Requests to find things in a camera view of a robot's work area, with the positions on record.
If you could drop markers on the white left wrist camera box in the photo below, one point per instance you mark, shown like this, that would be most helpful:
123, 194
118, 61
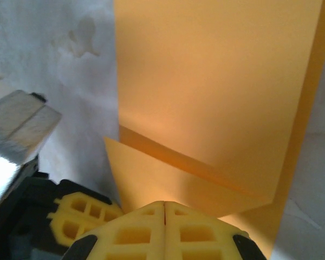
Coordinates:
16, 122

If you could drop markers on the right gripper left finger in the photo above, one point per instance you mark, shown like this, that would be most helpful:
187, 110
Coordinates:
157, 243

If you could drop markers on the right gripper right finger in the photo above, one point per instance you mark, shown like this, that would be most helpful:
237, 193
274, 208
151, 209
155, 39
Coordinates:
173, 243

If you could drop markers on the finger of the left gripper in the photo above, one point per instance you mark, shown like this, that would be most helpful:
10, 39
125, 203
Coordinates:
66, 208
58, 230

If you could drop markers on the orange paper sheet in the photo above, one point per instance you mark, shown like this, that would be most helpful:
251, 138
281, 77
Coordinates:
205, 81

